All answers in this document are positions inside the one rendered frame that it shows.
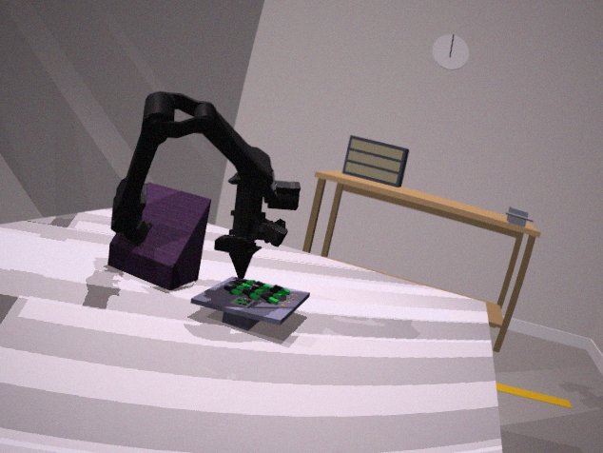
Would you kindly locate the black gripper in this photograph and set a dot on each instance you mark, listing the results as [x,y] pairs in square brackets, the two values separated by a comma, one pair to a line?
[240,246]

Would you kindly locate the grey switch panel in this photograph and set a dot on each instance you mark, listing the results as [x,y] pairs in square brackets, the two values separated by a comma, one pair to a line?
[245,302]

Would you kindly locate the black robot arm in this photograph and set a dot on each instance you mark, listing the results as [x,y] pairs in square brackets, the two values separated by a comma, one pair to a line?
[254,178]

